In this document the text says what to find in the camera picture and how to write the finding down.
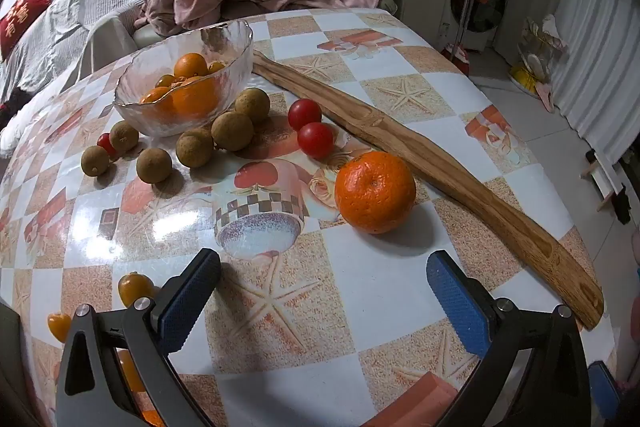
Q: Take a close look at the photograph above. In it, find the long curved wooden board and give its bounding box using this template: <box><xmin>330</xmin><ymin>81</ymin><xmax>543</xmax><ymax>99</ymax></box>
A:
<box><xmin>252</xmin><ymin>49</ymin><xmax>605</xmax><ymax>332</ymax></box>

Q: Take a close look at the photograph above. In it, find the grey striped sofa cover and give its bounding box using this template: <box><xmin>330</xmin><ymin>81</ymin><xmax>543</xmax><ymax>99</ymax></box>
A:
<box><xmin>0</xmin><ymin>0</ymin><xmax>151</xmax><ymax>108</ymax></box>

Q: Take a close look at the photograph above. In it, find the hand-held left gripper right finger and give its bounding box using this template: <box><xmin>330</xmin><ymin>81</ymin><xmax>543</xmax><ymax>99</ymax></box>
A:
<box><xmin>426</xmin><ymin>251</ymin><xmax>593</xmax><ymax>427</ymax></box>

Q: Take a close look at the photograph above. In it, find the red embroidered cushion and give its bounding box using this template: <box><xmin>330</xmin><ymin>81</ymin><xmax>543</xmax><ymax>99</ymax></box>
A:
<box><xmin>0</xmin><ymin>0</ymin><xmax>52</xmax><ymax>60</ymax></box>

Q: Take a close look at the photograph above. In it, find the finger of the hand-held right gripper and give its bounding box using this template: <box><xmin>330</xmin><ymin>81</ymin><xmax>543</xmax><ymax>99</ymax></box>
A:
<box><xmin>588</xmin><ymin>360</ymin><xmax>622</xmax><ymax>423</ymax></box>

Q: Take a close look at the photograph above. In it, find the white curtain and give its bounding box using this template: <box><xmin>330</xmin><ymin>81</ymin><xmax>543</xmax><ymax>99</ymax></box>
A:
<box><xmin>550</xmin><ymin>0</ymin><xmax>640</xmax><ymax>168</ymax></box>

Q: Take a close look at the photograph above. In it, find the clear glass bowl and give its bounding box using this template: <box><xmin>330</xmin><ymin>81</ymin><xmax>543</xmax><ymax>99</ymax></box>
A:
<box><xmin>114</xmin><ymin>19</ymin><xmax>255</xmax><ymax>138</ymax></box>

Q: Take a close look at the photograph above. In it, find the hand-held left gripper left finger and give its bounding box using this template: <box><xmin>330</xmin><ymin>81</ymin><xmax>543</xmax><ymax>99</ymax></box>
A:
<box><xmin>55</xmin><ymin>248</ymin><xmax>223</xmax><ymax>427</ymax></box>

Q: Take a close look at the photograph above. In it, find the red-handled mop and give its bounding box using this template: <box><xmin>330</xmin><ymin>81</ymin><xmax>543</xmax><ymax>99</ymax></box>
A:
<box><xmin>440</xmin><ymin>0</ymin><xmax>483</xmax><ymax>74</ymax></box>

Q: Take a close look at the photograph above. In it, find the pile of plastic bags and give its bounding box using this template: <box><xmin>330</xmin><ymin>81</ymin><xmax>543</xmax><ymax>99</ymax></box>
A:
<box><xmin>509</xmin><ymin>14</ymin><xmax>569</xmax><ymax>112</ymax></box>

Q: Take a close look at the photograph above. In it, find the large orange mandarin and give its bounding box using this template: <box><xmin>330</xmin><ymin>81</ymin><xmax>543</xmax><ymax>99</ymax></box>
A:
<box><xmin>334</xmin><ymin>151</ymin><xmax>417</xmax><ymax>235</ymax></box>

